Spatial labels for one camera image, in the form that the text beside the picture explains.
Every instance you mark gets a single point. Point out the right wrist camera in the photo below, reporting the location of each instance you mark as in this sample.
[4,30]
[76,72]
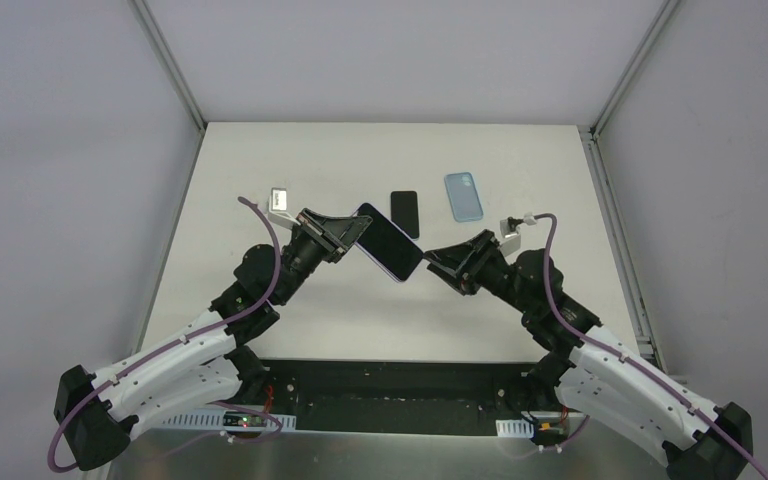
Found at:
[510,241]

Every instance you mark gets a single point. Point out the purple phone case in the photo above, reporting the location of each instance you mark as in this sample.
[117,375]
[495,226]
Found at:
[394,277]

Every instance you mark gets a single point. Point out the light blue phone case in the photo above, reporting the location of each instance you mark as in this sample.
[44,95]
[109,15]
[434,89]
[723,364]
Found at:
[463,197]

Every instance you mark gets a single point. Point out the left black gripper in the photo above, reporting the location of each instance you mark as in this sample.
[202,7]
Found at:
[325,234]

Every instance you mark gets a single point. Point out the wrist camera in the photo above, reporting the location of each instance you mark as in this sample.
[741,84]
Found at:
[510,241]
[277,209]

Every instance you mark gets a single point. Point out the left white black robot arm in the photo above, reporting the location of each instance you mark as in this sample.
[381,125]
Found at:
[99,413]

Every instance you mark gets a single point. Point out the aluminium frame post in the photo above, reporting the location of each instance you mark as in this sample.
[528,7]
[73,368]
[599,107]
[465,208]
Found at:
[158,43]
[635,65]

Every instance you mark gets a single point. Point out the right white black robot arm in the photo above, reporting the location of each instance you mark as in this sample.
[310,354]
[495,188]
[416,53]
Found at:
[588,369]

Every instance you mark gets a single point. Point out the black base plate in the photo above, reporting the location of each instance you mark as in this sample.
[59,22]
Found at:
[459,399]

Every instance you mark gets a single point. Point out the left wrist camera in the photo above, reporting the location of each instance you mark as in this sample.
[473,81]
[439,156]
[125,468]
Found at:
[277,209]

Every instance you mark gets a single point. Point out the right aluminium frame post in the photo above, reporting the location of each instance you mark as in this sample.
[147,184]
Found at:
[635,65]

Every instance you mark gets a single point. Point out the right white cable duct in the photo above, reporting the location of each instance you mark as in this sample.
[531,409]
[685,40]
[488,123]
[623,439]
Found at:
[514,428]

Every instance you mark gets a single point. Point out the left aluminium frame post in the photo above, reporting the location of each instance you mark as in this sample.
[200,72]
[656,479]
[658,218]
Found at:
[158,43]

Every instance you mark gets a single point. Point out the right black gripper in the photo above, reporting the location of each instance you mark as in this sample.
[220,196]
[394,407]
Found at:
[471,261]

